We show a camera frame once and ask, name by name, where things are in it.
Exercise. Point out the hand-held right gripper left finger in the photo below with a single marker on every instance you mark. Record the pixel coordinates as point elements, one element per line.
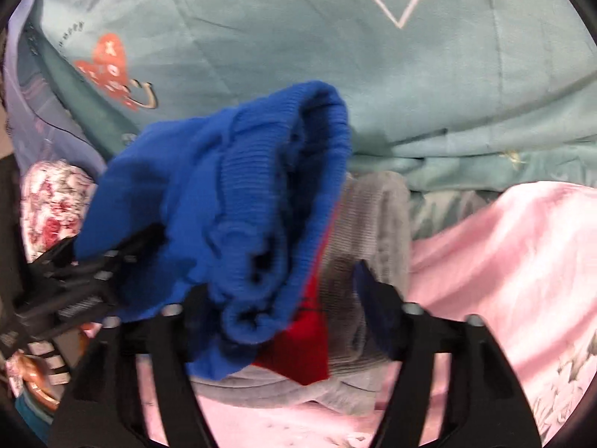
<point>163,340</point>

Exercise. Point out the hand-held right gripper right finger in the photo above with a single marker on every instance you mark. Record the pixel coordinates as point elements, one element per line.
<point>374,310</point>

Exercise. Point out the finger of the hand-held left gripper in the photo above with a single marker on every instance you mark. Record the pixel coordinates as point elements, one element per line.
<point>88,275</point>
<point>126,245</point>

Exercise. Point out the red and blue pants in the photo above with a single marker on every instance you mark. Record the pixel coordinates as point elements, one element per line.
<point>210,186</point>

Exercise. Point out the person's left forearm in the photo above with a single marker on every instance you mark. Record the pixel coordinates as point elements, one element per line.
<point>32,415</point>

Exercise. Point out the grey folded pants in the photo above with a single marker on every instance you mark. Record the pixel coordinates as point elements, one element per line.
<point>368,224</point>

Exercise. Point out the person's left hand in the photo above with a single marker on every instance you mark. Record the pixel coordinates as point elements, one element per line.
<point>32,375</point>

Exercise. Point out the red floral pillow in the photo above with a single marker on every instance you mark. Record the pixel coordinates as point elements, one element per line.
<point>51,205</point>

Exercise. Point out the pink floral bedsheet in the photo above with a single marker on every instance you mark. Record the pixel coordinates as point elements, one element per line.
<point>489,252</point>

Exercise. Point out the purple plaid pillow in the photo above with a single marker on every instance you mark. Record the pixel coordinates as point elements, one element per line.
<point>28,102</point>

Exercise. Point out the teal heart print quilt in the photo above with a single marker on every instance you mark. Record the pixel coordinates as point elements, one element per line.
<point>280,32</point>

